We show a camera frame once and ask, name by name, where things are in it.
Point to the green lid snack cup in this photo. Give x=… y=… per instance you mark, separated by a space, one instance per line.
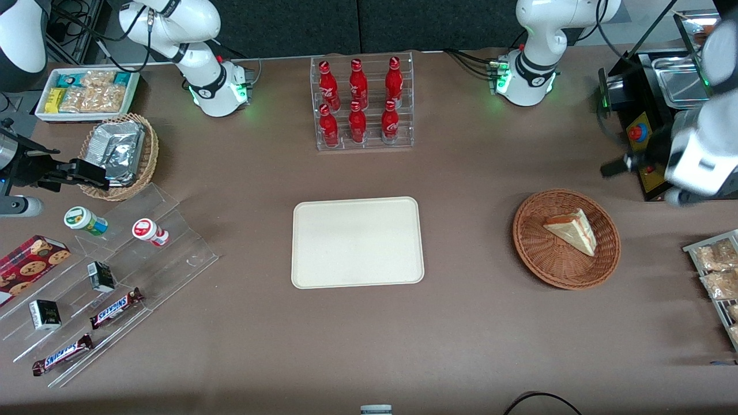
x=81 y=219

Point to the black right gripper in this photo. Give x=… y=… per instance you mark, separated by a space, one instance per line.
x=27 y=167

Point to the grey white device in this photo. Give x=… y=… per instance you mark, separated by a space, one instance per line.
x=376 y=410

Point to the red sausage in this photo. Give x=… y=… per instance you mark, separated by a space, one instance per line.
x=704 y=31

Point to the clear bag of crackers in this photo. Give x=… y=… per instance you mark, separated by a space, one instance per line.
x=720 y=285
x=733 y=312
x=715 y=255
x=734 y=334

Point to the yellow snack packet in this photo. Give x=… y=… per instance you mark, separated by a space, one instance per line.
x=55 y=100

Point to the triangular sandwich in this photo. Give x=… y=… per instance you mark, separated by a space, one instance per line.
x=573 y=230

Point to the silver foil package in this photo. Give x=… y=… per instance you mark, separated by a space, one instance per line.
x=127 y=170
x=112 y=141

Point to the red lid snack cup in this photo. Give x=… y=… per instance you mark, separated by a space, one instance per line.
x=145 y=229

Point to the white rectangular snack tray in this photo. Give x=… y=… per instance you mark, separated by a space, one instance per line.
x=40 y=110

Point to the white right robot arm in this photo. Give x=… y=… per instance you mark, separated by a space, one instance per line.
x=202 y=63

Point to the small black box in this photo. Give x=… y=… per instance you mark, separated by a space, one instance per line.
x=101 y=278
x=45 y=314

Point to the light oval wicker basket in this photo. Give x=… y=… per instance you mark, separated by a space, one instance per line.
x=149 y=155

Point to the dark grey partition panel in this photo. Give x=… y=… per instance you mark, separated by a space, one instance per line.
x=288 y=26
x=438 y=23

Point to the black food warmer machine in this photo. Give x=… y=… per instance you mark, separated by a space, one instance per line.
x=646 y=92

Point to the clear acrylic bottle rack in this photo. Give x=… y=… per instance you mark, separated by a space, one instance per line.
x=372 y=144

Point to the red cookie box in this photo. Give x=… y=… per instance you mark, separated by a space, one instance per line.
x=29 y=266

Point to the red cola bottle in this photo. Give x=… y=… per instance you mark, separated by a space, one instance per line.
x=357 y=125
x=328 y=86
x=358 y=85
x=328 y=128
x=394 y=83
x=390 y=124

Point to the cream plastic tray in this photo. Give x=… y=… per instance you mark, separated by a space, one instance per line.
x=357 y=242

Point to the tray of packaged snacks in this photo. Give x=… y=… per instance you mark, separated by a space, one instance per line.
x=692 y=249

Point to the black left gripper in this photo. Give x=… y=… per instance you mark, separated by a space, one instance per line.
x=650 y=151

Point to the brown round wicker basket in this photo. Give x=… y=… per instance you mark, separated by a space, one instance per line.
x=542 y=253

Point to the clear acrylic stepped display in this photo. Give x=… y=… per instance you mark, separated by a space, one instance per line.
x=173 y=253

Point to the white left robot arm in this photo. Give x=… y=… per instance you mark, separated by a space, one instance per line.
x=533 y=34

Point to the teal snack packet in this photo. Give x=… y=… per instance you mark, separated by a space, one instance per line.
x=122 y=78
x=68 y=80

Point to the steel food pan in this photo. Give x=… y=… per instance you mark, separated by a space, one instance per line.
x=680 y=80

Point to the brown Snickers bar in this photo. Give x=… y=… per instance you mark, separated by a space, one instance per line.
x=62 y=355
x=115 y=309

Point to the clear bag of nuts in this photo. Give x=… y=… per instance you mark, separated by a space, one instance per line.
x=98 y=79
x=73 y=100
x=105 y=99

